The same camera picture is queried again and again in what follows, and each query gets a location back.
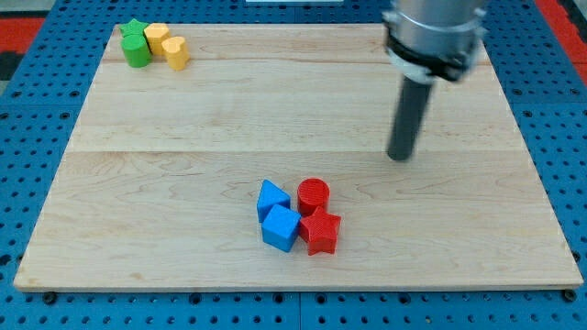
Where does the yellow heart block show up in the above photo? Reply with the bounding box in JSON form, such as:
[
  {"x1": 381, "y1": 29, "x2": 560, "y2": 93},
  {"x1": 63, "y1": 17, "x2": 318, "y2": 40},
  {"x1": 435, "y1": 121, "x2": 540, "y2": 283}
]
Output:
[{"x1": 161, "y1": 36, "x2": 190, "y2": 71}]

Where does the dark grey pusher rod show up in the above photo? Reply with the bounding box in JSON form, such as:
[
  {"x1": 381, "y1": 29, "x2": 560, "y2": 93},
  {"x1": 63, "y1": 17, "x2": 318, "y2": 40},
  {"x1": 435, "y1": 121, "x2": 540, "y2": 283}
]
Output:
[{"x1": 387, "y1": 77, "x2": 433, "y2": 161}]

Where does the light wooden board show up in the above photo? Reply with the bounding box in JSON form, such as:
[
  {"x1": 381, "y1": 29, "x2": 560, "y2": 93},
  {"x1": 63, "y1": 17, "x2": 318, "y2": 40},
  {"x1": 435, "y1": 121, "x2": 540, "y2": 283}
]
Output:
[{"x1": 14, "y1": 24, "x2": 583, "y2": 292}]

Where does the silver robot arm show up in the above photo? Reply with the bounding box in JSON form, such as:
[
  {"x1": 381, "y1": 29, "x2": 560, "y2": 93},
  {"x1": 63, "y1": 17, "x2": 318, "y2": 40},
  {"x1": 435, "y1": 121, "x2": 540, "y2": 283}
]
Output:
[{"x1": 382, "y1": 0, "x2": 486, "y2": 84}]

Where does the yellow hexagon block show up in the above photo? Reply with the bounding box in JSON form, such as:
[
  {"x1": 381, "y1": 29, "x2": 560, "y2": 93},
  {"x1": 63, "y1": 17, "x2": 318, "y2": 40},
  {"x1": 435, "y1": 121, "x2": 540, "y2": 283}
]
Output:
[{"x1": 143, "y1": 23, "x2": 171, "y2": 56}]

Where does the green cylinder block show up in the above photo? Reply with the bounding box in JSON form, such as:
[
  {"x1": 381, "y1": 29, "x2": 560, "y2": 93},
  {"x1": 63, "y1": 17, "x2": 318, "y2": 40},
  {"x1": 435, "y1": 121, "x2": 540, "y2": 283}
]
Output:
[{"x1": 121, "y1": 35, "x2": 151, "y2": 68}]

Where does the red cylinder block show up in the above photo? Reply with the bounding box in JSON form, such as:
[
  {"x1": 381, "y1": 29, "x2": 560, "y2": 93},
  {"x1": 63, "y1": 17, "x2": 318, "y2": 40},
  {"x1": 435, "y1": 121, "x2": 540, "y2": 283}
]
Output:
[{"x1": 297, "y1": 178, "x2": 330, "y2": 216}]

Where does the red star block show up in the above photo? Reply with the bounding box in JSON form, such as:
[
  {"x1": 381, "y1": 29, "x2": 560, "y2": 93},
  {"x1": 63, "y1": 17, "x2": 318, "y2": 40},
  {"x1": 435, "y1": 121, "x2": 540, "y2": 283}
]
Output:
[{"x1": 299, "y1": 206, "x2": 342, "y2": 256}]

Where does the blue cube block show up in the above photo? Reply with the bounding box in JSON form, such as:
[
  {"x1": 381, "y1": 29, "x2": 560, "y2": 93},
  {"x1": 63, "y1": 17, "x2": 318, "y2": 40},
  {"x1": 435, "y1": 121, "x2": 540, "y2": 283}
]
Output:
[{"x1": 261, "y1": 204, "x2": 302, "y2": 252}]

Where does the blue triangle block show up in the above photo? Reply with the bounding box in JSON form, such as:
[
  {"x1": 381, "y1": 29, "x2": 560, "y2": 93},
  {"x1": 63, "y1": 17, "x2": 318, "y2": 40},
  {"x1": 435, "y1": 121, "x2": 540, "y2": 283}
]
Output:
[{"x1": 256, "y1": 180, "x2": 291, "y2": 223}]

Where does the green star block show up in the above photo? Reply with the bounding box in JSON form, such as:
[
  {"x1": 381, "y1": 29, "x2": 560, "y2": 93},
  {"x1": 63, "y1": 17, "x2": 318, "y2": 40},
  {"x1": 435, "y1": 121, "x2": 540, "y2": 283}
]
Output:
[{"x1": 119, "y1": 18, "x2": 149, "y2": 38}]

